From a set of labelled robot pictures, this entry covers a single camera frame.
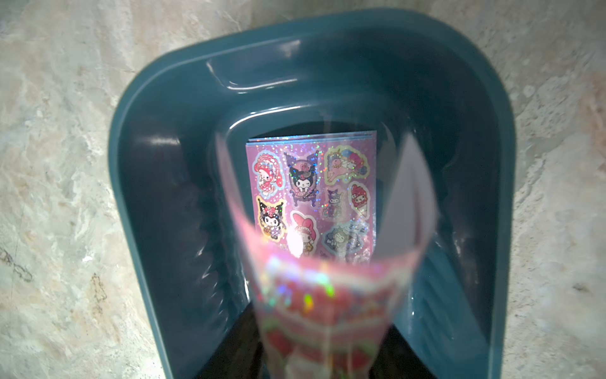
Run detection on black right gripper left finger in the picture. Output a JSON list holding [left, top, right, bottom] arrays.
[[194, 303, 265, 378]]

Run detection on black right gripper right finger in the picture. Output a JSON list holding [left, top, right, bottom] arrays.
[[373, 326, 436, 379]]

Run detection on sticker sheet stack in box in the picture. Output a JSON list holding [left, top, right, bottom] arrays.
[[246, 131, 377, 265]]

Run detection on teal plastic storage box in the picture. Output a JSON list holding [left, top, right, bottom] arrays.
[[109, 9, 515, 378]]

